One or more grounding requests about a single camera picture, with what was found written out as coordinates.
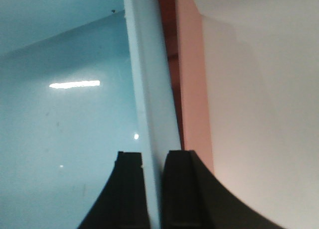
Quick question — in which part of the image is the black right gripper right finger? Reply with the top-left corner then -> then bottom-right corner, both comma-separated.
161,150 -> 280,229

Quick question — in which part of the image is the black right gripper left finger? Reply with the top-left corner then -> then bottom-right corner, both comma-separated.
79,151 -> 151,229

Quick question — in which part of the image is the light blue plastic box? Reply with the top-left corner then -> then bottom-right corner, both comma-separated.
0,0 -> 180,229

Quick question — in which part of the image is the pink plastic box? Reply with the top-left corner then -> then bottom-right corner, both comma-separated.
158,0 -> 213,171

